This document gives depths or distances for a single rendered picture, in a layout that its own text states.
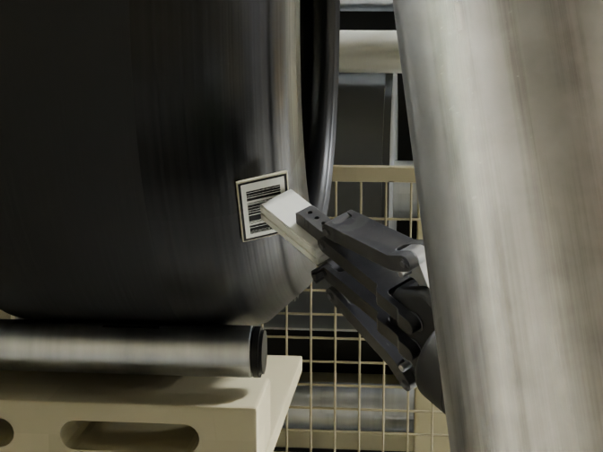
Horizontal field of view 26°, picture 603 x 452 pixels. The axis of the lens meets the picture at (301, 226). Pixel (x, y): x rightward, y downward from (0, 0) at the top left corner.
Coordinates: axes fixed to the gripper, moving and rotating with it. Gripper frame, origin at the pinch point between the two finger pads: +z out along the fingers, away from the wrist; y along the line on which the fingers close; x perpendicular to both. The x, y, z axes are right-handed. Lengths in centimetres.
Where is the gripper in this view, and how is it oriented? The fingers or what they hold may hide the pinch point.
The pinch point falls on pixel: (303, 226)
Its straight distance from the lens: 96.9
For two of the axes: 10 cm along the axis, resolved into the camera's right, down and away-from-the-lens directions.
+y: 0.5, 7.6, 6.4
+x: 7.9, -4.2, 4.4
